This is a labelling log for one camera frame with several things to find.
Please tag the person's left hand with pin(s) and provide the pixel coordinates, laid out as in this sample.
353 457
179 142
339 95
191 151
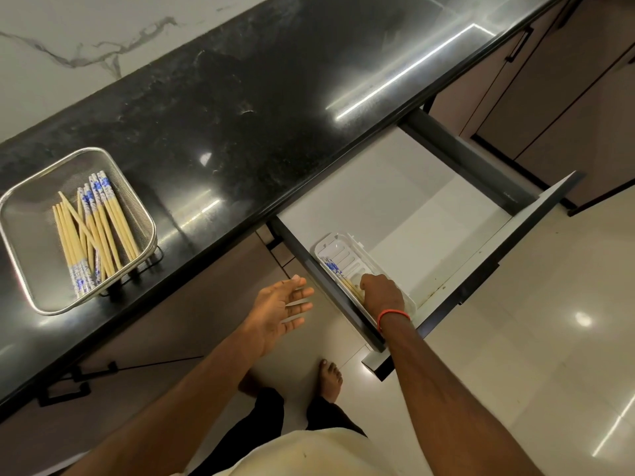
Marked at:
275 312

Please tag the person's right hand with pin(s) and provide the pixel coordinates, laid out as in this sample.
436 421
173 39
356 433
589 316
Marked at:
384 297

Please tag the white drawer with brown front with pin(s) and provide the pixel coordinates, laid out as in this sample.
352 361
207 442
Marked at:
397 193

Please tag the pile of bamboo chopsticks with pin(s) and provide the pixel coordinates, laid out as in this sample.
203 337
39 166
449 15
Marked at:
94 228

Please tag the metal mesh tray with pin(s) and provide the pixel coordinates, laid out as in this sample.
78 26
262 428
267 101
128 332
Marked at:
30 218

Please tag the person's left forearm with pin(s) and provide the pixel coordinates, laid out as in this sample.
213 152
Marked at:
173 416

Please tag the person's right forearm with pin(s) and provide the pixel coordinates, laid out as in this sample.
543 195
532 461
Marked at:
446 406

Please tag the person's left foot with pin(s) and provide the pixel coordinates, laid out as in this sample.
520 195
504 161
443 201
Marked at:
248 386

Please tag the person's foot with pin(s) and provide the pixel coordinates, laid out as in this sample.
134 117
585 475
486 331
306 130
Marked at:
330 381
248 386

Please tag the person's right foot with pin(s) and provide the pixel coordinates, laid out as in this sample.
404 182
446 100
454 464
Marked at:
330 381

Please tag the red wrist band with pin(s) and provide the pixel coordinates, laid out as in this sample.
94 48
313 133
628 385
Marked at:
394 314

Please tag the white plastic cutlery box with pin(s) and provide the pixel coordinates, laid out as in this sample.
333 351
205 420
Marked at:
342 250

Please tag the black trousers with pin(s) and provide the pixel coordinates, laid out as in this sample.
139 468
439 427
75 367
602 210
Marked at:
263 421

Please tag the cream shirt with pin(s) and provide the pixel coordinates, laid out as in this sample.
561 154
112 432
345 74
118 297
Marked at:
297 456

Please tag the brown cabinet door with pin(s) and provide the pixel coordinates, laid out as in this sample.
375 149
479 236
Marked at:
471 84
595 143
570 84

